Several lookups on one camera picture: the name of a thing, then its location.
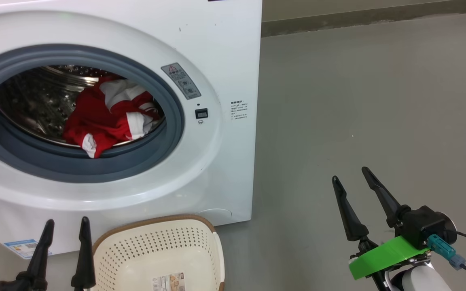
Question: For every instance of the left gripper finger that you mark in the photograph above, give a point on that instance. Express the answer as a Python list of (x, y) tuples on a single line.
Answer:
[(84, 258), (41, 262)]

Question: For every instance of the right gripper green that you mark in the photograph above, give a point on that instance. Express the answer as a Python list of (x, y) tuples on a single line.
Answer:
[(382, 256)]

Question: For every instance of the red and white garment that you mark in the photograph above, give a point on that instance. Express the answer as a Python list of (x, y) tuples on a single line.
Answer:
[(95, 117)]

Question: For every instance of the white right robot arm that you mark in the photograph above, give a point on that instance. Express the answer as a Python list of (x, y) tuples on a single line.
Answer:
[(423, 281)]

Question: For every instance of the cream perforated laundry basket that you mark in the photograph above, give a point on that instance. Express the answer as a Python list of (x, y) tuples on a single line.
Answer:
[(136, 250)]

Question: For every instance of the white printed label sticker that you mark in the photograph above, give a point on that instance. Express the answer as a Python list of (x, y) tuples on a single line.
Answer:
[(169, 282)]

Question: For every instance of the steel washer drum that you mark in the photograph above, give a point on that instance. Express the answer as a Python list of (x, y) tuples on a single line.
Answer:
[(30, 105)]

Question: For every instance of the white front-load washing machine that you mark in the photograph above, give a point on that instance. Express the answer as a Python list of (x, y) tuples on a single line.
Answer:
[(217, 60)]

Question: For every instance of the blue energy label sticker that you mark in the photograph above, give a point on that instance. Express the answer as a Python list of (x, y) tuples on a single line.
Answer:
[(20, 247)]

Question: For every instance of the round filter cover panel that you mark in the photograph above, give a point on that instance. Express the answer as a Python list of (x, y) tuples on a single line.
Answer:
[(217, 214)]

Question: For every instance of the grey skirting board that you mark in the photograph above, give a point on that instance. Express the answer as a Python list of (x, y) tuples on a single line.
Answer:
[(358, 18)]

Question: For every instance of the grey warning label sticker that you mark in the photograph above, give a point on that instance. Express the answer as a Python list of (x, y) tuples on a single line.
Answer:
[(181, 81)]

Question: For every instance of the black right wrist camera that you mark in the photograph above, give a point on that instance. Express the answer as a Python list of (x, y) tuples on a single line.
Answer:
[(425, 224)]

